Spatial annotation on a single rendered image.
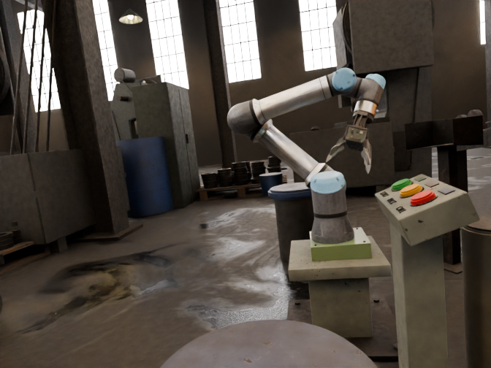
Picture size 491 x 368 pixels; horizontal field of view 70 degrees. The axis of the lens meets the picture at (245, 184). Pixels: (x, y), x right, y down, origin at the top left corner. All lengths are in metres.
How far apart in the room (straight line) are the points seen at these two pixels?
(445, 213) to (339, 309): 0.76
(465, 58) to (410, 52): 8.14
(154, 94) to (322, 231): 3.40
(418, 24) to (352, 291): 3.38
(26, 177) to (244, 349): 2.71
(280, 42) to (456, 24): 4.93
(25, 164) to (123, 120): 5.94
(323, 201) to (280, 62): 10.51
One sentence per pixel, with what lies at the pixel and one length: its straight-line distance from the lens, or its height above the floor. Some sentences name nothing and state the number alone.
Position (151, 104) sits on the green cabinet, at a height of 1.27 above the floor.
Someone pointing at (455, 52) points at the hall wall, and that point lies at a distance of 12.22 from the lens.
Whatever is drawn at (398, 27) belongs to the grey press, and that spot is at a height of 1.67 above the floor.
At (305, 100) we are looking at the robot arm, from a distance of 1.25.
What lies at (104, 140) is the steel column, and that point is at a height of 0.87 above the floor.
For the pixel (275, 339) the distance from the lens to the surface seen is 0.59.
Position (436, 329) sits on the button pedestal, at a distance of 0.78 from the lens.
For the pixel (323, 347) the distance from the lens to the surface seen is 0.57.
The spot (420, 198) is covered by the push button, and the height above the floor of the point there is 0.61.
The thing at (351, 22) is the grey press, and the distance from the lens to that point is 4.09.
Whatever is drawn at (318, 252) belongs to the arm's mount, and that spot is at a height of 0.33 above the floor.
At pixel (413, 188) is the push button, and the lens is 0.72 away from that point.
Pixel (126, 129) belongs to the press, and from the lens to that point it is 8.84.
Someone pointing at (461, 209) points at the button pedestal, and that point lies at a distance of 0.64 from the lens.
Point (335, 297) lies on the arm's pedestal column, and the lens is 1.30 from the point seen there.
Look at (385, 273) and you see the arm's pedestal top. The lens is 1.22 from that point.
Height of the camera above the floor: 0.74
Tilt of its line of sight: 7 degrees down
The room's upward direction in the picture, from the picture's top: 7 degrees counter-clockwise
